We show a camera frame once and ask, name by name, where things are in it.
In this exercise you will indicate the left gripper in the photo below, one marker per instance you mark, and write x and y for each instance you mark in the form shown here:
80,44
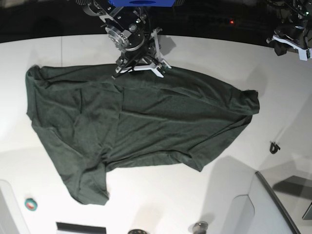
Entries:
289,36

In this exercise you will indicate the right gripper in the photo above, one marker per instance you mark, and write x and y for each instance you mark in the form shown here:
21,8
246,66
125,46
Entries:
145,58

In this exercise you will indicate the dark green t-shirt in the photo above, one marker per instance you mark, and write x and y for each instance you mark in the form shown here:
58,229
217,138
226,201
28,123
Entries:
91,123

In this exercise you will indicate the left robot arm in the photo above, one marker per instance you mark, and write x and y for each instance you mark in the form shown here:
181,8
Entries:
293,12

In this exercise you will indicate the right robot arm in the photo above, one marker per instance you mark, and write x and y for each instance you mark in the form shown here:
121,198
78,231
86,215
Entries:
132,32

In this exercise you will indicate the black clip on table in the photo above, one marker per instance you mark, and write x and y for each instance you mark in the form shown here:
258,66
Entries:
274,147

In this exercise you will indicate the black round dial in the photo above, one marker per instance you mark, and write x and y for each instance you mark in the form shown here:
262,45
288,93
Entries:
137,231

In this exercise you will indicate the grey round knob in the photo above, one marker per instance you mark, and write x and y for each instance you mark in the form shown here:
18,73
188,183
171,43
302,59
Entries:
200,227

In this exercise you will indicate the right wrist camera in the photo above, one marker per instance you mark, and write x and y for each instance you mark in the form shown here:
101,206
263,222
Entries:
163,66

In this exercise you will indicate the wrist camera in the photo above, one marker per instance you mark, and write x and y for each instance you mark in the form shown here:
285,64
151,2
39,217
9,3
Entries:
163,66
305,54

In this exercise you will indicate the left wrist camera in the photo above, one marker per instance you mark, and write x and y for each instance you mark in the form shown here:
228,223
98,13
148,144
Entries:
305,54

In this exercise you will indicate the blue mount plate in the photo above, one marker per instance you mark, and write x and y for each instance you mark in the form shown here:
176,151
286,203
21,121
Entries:
144,3

